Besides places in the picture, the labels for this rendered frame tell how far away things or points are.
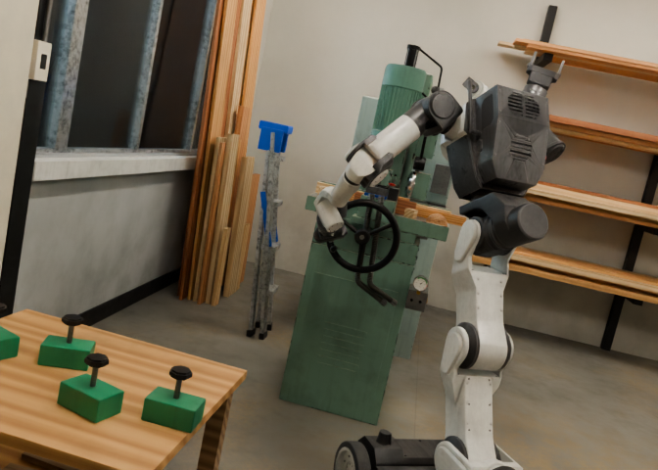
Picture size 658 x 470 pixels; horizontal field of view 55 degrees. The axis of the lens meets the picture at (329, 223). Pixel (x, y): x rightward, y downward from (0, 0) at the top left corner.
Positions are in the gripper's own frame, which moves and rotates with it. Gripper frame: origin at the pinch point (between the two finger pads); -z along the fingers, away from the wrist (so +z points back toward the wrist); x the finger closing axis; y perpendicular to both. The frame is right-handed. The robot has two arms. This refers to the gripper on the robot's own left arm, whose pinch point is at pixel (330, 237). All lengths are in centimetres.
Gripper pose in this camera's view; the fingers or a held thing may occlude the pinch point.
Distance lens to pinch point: 241.0
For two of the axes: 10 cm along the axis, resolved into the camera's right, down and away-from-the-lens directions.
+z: -0.4, -4.0, -9.2
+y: -2.2, -8.9, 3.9
